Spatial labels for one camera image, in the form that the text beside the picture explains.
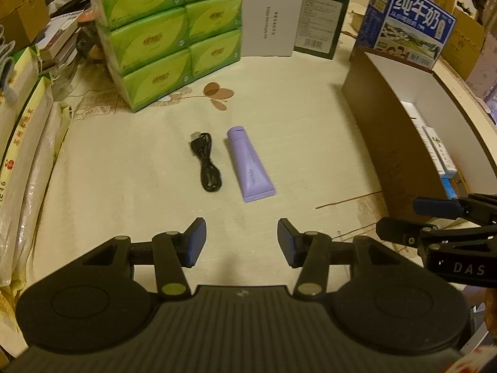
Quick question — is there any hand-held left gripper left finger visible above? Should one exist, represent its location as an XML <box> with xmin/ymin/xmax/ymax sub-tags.
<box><xmin>80</xmin><ymin>218</ymin><xmax>206</xmax><ymax>300</ymax></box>

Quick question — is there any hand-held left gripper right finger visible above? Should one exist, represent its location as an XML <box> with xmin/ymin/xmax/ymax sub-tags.
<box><xmin>277</xmin><ymin>218</ymin><xmax>404</xmax><ymax>300</ymax></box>

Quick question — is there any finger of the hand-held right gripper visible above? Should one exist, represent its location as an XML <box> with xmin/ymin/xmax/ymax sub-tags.
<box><xmin>376</xmin><ymin>218</ymin><xmax>497</xmax><ymax>248</ymax></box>
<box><xmin>413</xmin><ymin>192</ymin><xmax>497</xmax><ymax>224</ymax></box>

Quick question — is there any white medicine box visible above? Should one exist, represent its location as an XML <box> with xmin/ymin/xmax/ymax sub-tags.
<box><xmin>421</xmin><ymin>125</ymin><xmax>459</xmax><ymax>176</ymax></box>

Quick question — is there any black cable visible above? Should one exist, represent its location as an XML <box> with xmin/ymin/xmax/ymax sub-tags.
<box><xmin>189</xmin><ymin>132</ymin><xmax>223</xmax><ymax>193</ymax></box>

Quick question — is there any purple tube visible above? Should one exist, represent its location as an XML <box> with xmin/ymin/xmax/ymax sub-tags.
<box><xmin>226</xmin><ymin>125</ymin><xmax>277</xmax><ymax>203</ymax></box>

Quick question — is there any brown cardboard box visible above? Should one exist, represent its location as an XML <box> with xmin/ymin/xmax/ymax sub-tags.
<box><xmin>342</xmin><ymin>46</ymin><xmax>497</xmax><ymax>218</ymax></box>

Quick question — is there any white rice sack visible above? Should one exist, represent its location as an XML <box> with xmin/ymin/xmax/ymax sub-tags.
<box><xmin>0</xmin><ymin>76</ymin><xmax>54</xmax><ymax>212</ymax></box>
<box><xmin>0</xmin><ymin>46</ymin><xmax>40</xmax><ymax>160</ymax></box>
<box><xmin>0</xmin><ymin>101</ymin><xmax>73</xmax><ymax>294</ymax></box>

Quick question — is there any blue milk carton box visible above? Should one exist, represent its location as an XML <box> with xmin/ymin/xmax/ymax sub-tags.
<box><xmin>351</xmin><ymin>0</ymin><xmax>457</xmax><ymax>72</ymax></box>

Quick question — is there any bundle of green tissue packs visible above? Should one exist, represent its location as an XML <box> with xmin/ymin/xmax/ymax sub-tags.
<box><xmin>86</xmin><ymin>0</ymin><xmax>244</xmax><ymax>113</ymax></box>

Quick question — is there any dark green box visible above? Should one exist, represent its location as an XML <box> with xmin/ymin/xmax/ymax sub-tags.
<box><xmin>293</xmin><ymin>0</ymin><xmax>352</xmax><ymax>61</ymax></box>

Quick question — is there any white cardboard box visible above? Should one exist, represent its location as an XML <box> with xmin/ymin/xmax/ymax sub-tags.
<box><xmin>241</xmin><ymin>0</ymin><xmax>305</xmax><ymax>58</ymax></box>

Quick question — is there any stack of books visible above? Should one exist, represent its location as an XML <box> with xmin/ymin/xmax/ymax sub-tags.
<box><xmin>37</xmin><ymin>10</ymin><xmax>93</xmax><ymax>73</ymax></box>

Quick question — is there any grey cloth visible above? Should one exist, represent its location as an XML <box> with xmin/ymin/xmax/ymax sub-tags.
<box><xmin>0</xmin><ymin>23</ymin><xmax>16</xmax><ymax>94</ymax></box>

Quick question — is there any brown cardboard carton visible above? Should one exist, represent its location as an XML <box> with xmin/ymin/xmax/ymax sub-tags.
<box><xmin>0</xmin><ymin>0</ymin><xmax>51</xmax><ymax>53</ymax></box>

